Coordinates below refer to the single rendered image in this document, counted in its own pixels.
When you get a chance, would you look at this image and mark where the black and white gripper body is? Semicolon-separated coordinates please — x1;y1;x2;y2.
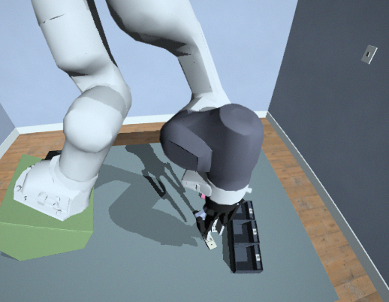
203;195;238;216

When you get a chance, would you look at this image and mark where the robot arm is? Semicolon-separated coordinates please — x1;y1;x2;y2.
14;0;264;221

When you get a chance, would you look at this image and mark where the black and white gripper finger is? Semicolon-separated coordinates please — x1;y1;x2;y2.
215;198;244;234
193;207;221;241

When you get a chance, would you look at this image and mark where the dark grey rack of bins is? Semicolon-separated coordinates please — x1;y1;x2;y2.
230;201;264;273

